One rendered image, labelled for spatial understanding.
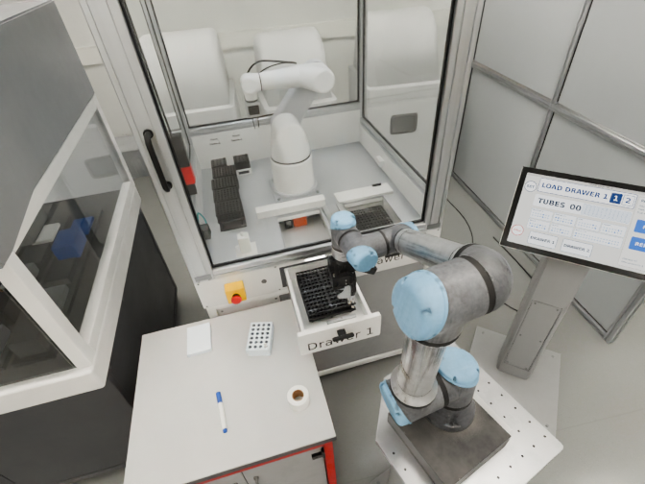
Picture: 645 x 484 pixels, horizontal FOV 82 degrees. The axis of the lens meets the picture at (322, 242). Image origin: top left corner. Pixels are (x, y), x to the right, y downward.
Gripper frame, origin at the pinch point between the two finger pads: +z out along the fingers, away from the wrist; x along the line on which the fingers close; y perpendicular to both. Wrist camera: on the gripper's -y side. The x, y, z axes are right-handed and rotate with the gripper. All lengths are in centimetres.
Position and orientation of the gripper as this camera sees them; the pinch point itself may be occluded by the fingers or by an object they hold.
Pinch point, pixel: (350, 295)
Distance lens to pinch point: 133.3
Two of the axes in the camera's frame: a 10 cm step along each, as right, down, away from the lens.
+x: 2.6, 6.1, -7.4
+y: -9.6, 2.1, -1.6
